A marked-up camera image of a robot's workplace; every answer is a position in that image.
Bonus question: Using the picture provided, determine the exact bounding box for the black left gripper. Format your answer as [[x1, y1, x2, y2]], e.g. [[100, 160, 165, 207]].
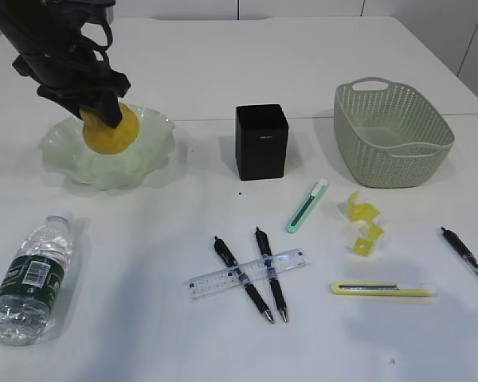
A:
[[13, 51, 130, 128]]

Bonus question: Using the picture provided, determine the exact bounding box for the yellow pear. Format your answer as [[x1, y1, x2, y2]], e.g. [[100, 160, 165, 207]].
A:
[[80, 103, 139, 155]]

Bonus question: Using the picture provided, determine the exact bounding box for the clear plastic water bottle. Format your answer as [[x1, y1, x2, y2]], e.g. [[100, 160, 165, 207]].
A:
[[0, 211, 74, 346]]

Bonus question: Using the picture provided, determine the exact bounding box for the teal utility knife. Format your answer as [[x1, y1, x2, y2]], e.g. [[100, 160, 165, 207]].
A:
[[285, 178, 329, 234]]

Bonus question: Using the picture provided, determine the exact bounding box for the yellow waste paper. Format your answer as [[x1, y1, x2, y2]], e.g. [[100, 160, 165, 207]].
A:
[[339, 190, 385, 258]]

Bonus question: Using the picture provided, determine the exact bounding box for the yellow utility knife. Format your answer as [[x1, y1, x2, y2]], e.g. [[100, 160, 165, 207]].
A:
[[331, 282, 437, 298]]

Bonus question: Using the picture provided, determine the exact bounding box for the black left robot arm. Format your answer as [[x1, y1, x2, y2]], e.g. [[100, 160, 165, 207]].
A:
[[0, 1, 131, 128]]

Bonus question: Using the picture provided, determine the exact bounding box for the green wavy glass plate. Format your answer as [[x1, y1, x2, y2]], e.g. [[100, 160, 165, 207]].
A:
[[39, 104, 175, 190]]

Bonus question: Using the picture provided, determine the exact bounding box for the black square pen holder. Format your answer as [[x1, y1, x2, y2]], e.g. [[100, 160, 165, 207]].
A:
[[235, 104, 289, 181]]

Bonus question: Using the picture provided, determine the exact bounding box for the black gel pen left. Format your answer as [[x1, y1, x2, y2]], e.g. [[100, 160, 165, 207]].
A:
[[214, 236, 274, 324]]

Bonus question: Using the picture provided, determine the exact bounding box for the black gel pen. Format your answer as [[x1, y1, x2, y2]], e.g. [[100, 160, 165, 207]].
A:
[[441, 227, 478, 277], [214, 236, 274, 324], [255, 227, 288, 323]]

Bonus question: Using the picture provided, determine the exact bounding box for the black gel pen middle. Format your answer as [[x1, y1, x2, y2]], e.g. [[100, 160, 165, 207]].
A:
[[255, 227, 288, 323]]

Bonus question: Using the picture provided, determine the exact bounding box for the clear plastic ruler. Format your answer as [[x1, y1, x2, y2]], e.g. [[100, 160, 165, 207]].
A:
[[185, 248, 309, 299]]

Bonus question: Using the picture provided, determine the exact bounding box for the green perforated plastic basket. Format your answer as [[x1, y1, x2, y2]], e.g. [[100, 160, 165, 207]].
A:
[[334, 77, 455, 189]]

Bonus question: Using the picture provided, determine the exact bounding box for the black gel pen right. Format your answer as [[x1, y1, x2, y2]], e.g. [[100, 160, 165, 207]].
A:
[[441, 227, 478, 277]]

